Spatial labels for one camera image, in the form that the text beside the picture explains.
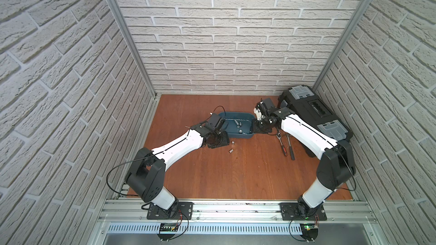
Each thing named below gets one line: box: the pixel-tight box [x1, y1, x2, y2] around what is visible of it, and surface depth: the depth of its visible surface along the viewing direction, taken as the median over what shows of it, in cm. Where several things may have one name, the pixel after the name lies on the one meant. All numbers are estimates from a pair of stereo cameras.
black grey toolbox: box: [278, 85, 354, 143], surface depth 91 cm
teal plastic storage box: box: [218, 111, 255, 139], surface depth 103 cm
